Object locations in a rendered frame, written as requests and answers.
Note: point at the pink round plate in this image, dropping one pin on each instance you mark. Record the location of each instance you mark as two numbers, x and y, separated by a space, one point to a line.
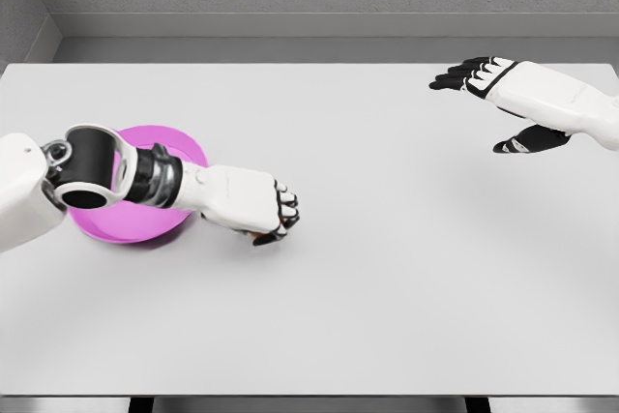
121 228

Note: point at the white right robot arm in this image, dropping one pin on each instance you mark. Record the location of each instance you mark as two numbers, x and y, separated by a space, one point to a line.
599 110

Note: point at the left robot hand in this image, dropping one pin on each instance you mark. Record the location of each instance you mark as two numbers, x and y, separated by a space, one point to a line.
246 195

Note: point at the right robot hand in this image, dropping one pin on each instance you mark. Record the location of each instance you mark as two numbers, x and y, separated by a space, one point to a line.
527 89

